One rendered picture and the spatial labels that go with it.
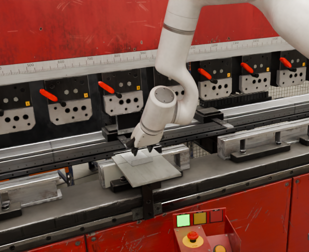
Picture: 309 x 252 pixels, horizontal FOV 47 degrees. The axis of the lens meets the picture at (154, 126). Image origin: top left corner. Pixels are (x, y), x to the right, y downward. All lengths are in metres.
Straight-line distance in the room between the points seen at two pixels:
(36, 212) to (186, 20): 0.86
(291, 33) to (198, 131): 1.08
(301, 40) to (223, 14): 0.68
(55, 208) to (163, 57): 0.70
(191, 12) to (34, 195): 0.88
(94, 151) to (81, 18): 0.66
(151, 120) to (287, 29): 0.48
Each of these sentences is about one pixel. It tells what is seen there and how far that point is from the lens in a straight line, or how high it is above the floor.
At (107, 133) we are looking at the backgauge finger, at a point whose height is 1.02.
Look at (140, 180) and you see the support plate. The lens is 1.22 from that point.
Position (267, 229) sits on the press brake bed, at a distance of 1.82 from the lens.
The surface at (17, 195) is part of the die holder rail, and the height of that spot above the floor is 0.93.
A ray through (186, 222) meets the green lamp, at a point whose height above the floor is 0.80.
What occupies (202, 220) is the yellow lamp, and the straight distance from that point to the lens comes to 1.36.
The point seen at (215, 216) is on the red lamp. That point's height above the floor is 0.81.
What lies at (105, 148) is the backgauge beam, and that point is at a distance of 1.68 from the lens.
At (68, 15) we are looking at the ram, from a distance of 1.26.
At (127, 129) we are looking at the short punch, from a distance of 1.42.
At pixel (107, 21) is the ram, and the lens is 1.29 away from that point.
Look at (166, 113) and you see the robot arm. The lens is 1.06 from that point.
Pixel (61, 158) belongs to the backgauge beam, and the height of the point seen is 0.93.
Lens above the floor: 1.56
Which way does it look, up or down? 19 degrees down
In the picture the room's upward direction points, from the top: 3 degrees counter-clockwise
